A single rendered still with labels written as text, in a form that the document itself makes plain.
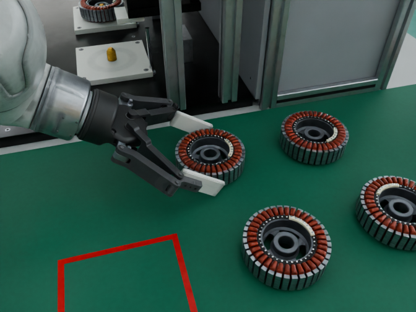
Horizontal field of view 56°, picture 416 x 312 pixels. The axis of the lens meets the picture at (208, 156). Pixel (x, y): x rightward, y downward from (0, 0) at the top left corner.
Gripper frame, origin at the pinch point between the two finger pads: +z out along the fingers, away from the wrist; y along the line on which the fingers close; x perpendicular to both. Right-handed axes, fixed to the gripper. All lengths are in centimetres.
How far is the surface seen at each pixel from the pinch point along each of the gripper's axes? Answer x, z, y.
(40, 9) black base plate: -20, -33, -64
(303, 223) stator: 6.8, 8.3, 16.0
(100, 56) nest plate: -9.3, -17.2, -33.3
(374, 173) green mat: 11.7, 24.1, 5.0
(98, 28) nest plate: -10, -19, -48
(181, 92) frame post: 1.4, -4.5, -13.3
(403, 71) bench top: 22, 42, -25
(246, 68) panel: 7.8, 7.1, -20.9
